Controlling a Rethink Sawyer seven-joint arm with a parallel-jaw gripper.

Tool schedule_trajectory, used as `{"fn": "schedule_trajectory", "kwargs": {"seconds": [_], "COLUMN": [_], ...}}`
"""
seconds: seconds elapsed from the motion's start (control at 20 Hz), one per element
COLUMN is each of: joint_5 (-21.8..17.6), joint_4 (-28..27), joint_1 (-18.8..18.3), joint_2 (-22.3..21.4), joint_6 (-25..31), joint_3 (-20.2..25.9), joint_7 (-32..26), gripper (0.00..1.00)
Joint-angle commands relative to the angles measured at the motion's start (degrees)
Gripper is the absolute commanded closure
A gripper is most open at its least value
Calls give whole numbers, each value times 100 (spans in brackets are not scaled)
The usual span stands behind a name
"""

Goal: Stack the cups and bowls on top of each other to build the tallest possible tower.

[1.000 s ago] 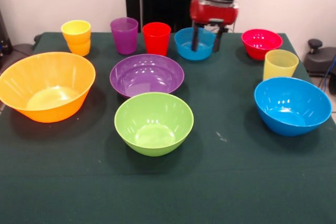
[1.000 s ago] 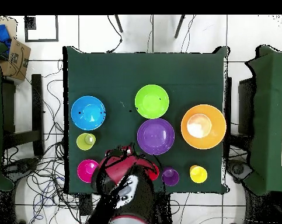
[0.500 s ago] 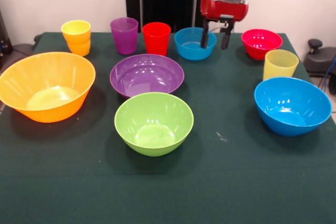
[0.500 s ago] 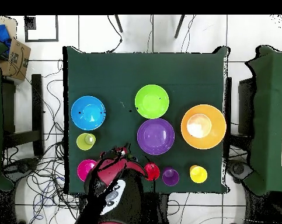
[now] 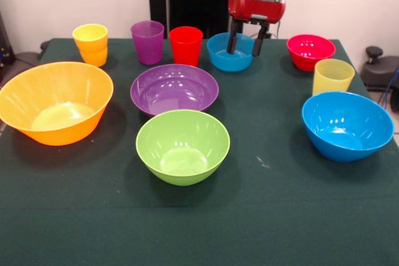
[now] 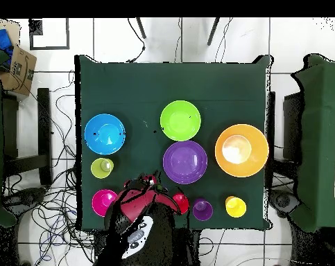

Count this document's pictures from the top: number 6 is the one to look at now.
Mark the purple bowl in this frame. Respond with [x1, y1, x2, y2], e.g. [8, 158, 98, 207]
[162, 140, 209, 186]

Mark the green bowl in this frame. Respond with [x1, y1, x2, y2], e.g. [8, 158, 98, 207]
[159, 100, 202, 142]

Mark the red cup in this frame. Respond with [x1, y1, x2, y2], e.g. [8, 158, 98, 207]
[171, 192, 190, 215]

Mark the pale yellow translucent cup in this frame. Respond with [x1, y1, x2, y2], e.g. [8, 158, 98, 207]
[90, 157, 114, 179]

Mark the small red bowl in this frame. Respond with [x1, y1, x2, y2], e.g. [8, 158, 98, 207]
[91, 188, 119, 218]

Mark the purple cup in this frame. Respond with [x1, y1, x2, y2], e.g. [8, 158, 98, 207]
[191, 197, 214, 222]

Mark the large blue bowl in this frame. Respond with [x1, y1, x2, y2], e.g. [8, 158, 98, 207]
[83, 113, 127, 155]

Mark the black power strip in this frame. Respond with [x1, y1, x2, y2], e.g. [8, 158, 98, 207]
[94, 229, 110, 257]

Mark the orange yellow cup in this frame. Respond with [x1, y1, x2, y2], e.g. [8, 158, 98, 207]
[225, 195, 248, 219]

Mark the dark green tablecloth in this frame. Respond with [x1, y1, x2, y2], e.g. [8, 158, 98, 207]
[74, 54, 274, 231]

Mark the large orange bowl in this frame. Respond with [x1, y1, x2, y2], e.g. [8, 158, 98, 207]
[214, 123, 270, 178]

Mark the black metal stand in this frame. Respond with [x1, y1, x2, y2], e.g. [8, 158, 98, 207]
[1, 87, 53, 187]

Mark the black floor device with knob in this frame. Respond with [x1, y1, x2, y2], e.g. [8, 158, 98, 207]
[4, 187, 47, 211]

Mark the dark grey floor device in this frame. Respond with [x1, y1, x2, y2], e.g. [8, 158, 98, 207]
[269, 189, 301, 214]

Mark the black tripod leg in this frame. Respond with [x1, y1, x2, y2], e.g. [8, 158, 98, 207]
[135, 17, 147, 39]
[206, 17, 221, 46]

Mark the cardboard box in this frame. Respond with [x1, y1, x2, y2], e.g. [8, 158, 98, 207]
[0, 44, 38, 97]

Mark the flat cardboard sheet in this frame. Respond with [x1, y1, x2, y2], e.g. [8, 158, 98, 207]
[0, 18, 22, 46]

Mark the blue bag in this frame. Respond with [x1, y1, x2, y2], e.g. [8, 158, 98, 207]
[0, 28, 15, 66]

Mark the tangle of floor cables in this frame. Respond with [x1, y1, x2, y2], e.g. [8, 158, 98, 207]
[1, 70, 140, 266]

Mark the black cable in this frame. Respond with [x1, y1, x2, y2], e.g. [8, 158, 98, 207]
[126, 17, 146, 64]

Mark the black square floor frame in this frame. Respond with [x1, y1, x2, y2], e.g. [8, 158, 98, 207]
[28, 17, 71, 51]

